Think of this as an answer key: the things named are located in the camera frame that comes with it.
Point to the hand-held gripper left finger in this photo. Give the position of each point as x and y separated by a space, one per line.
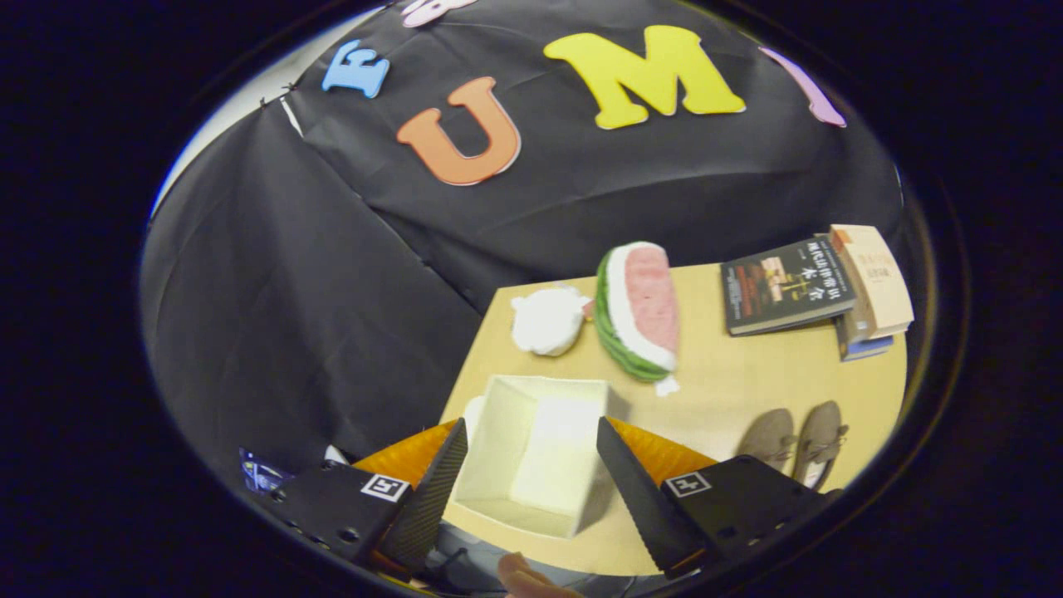
432 498

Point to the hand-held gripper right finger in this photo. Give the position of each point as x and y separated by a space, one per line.
639 498

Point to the beige fabric storage box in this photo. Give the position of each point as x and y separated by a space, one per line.
531 453

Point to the brown moccasin shoe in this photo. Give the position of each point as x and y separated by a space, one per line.
768 436
818 440

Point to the person's grey clothing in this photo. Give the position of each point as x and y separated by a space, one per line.
473 556

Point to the blue white packet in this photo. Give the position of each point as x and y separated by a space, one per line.
262 475

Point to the watermelon slice plush toy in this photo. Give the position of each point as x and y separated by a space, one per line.
644 299

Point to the white plush toy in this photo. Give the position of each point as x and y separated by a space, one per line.
544 320

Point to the black cover book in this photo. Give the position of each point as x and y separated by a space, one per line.
785 282

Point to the blue cover book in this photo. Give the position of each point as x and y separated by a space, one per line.
864 349

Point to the grey cover book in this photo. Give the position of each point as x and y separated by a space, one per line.
853 320

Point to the beige cover book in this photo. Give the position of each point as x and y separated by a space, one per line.
876 274

